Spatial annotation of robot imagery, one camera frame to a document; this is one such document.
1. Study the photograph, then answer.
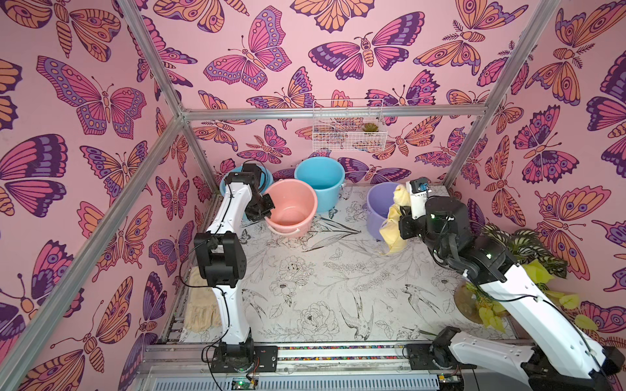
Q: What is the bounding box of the blue bucket white handle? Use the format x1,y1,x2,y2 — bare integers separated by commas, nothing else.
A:
220,163,273,222

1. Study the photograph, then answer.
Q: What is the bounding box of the pink plastic bucket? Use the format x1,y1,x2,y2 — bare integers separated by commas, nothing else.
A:
265,179,318,239

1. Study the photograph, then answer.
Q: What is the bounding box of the yellow microfiber cloth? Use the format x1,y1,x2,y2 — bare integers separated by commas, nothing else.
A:
379,185,412,256

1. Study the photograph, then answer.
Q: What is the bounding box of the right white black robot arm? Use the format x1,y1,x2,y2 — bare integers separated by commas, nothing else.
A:
399,195,625,390

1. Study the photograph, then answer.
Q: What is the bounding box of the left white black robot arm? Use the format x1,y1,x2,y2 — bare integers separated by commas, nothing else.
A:
194,163,274,373

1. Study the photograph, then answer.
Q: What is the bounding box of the right blue bucket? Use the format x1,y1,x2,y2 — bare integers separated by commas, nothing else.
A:
294,156,346,214

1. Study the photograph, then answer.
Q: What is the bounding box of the purple plastic bucket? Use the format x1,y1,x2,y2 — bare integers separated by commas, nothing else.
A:
366,182,399,241

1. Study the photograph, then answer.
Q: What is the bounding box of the beige worn cloth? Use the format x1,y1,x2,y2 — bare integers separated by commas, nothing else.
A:
184,267,223,333

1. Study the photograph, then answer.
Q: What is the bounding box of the small green succulent plant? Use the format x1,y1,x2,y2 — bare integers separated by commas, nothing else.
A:
362,122,379,133

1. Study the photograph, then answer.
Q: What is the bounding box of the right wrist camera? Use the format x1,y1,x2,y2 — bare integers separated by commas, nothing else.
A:
406,177,430,220

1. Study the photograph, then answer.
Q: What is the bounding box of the white wire wall basket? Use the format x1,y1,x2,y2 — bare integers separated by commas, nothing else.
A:
310,99,388,154

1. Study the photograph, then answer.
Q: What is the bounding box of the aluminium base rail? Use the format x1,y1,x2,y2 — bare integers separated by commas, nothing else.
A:
130,341,529,390

